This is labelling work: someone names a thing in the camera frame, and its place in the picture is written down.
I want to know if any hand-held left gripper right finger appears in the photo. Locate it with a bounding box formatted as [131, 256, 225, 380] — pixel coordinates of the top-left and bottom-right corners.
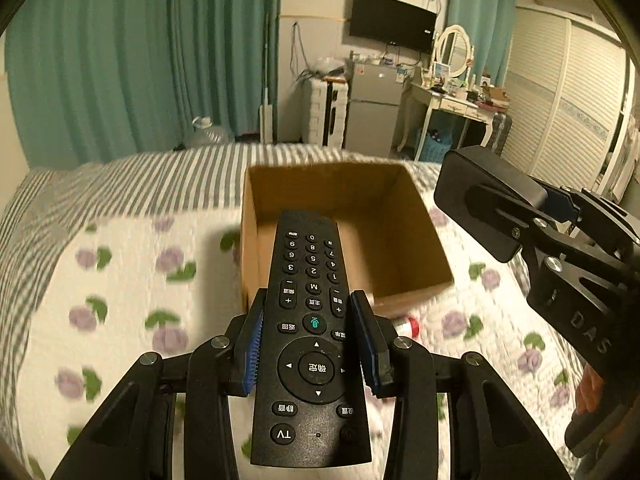
[349, 289, 571, 480]

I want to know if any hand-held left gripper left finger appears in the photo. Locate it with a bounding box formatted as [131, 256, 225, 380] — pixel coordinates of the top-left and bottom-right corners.
[50, 287, 268, 480]

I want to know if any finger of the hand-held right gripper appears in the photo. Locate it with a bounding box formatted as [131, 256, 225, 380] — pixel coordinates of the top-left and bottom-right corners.
[545, 184, 640, 261]
[466, 183, 557, 250]

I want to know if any black remote control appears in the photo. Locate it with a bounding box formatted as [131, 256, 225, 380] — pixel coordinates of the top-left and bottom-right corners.
[248, 210, 373, 467]

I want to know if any brown cardboard box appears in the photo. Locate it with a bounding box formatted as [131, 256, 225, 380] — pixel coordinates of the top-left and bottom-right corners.
[240, 160, 456, 313]

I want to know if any person's right hand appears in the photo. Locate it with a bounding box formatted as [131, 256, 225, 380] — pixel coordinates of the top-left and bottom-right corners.
[575, 362, 608, 418]

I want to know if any small red white bottle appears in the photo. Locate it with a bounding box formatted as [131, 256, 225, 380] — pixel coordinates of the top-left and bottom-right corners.
[392, 316, 422, 339]

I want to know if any grey suitcase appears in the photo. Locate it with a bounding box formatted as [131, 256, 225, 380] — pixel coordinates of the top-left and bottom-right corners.
[491, 112, 514, 157]

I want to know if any white louvred wardrobe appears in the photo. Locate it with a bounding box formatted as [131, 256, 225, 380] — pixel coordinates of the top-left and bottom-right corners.
[500, 4, 637, 197]

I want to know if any blue plastic basket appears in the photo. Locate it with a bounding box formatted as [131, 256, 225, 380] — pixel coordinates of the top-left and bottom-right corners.
[415, 127, 454, 163]

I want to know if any floral printed quilt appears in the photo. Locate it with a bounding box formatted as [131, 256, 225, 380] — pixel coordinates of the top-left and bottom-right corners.
[0, 205, 591, 480]

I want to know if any white dressing table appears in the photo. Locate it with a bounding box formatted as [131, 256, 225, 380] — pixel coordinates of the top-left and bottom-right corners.
[397, 81, 497, 154]

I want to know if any silver small fridge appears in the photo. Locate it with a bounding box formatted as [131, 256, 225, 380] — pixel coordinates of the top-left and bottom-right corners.
[346, 60, 407, 151]

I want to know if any white oval mirror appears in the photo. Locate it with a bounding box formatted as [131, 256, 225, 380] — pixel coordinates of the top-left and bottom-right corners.
[431, 24, 475, 81]

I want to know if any narrow teal curtain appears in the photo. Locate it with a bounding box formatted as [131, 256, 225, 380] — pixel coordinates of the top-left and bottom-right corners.
[446, 0, 519, 86]

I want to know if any grey striped bed sheet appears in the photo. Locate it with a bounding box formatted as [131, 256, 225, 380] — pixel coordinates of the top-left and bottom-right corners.
[0, 142, 533, 321]

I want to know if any clear water jug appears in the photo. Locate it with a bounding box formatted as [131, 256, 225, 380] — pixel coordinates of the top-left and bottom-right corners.
[191, 116, 232, 149]

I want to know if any white ribbed suitcase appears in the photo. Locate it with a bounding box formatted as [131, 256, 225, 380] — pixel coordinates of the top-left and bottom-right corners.
[301, 77, 350, 149]

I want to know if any white upright mop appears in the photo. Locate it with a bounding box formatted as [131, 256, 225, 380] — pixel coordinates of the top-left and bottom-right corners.
[258, 12, 277, 144]

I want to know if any clear plastic bag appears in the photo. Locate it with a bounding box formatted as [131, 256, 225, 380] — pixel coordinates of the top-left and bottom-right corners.
[306, 55, 347, 79]

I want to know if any wide teal curtain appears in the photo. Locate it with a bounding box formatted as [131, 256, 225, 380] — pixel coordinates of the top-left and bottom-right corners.
[4, 0, 282, 168]

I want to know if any black wall television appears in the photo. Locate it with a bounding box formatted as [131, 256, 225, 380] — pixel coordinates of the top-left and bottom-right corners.
[348, 0, 437, 54]

